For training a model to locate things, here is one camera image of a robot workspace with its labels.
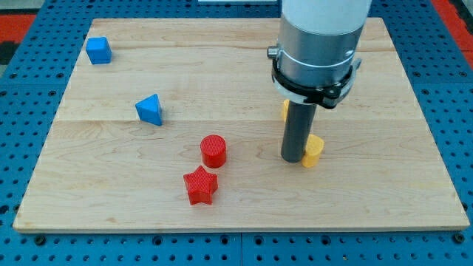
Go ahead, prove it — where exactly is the yellow hexagon block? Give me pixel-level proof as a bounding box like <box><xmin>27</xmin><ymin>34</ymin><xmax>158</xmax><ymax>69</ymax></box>
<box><xmin>281</xmin><ymin>99</ymin><xmax>290</xmax><ymax>121</ymax></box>

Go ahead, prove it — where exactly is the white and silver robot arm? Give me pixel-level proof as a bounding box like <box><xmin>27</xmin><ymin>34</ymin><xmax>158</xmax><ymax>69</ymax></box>
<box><xmin>268</xmin><ymin>0</ymin><xmax>372</xmax><ymax>109</ymax></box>

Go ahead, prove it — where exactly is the yellow heart block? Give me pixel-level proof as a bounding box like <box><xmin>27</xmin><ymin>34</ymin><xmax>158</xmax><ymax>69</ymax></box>
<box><xmin>301</xmin><ymin>134</ymin><xmax>324</xmax><ymax>168</ymax></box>

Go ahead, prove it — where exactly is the red cylinder block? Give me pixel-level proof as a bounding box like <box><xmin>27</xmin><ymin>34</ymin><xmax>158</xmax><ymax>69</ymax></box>
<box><xmin>200</xmin><ymin>134</ymin><xmax>226</xmax><ymax>168</ymax></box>

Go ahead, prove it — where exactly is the red star block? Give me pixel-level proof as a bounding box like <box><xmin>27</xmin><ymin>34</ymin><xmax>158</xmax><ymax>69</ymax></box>
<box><xmin>183</xmin><ymin>166</ymin><xmax>219</xmax><ymax>205</ymax></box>

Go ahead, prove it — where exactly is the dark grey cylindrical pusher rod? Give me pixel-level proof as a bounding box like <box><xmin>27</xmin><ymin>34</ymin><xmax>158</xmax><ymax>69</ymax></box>
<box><xmin>281</xmin><ymin>100</ymin><xmax>316</xmax><ymax>163</ymax></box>

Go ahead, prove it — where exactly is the light wooden board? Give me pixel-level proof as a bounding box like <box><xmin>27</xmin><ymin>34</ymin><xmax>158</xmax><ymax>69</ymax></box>
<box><xmin>13</xmin><ymin>18</ymin><xmax>469</xmax><ymax>233</ymax></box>

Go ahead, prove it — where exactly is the blue triangular prism block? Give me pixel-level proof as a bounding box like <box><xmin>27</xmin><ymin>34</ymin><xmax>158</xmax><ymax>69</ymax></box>
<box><xmin>135</xmin><ymin>94</ymin><xmax>163</xmax><ymax>126</ymax></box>

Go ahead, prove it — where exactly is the blue cube block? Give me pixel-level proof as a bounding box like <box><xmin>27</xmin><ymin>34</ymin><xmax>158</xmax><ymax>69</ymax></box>
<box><xmin>86</xmin><ymin>36</ymin><xmax>112</xmax><ymax>65</ymax></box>

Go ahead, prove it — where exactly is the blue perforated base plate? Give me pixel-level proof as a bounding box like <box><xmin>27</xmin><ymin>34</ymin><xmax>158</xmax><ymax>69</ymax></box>
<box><xmin>1</xmin><ymin>0</ymin><xmax>472</xmax><ymax>265</ymax></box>

